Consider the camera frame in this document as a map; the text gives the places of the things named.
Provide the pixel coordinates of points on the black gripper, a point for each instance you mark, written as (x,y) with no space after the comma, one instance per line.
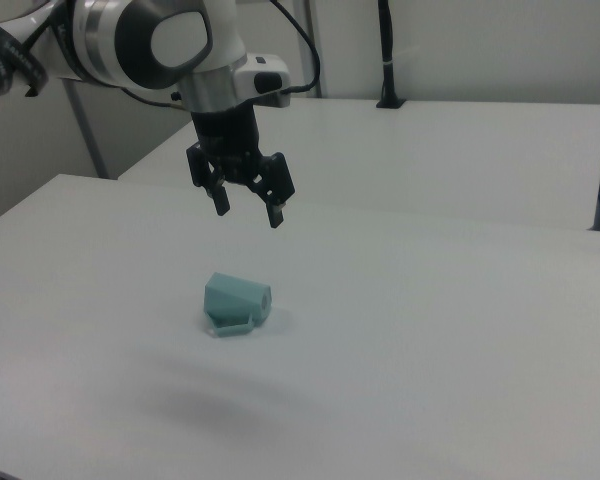
(227,140)

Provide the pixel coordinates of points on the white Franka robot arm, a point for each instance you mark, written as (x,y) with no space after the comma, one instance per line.
(130,40)

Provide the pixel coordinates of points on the grey metal wall post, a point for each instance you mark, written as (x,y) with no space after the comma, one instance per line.
(87,135)
(312,30)

